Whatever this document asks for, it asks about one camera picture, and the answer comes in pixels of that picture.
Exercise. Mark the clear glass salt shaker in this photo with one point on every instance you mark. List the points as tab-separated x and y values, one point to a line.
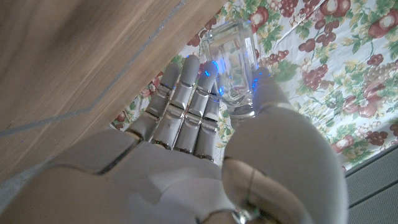
233	59

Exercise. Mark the floral fruit print backdrop cloth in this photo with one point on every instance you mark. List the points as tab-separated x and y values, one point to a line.
326	77

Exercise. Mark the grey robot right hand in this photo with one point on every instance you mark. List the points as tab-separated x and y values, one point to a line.
192	174

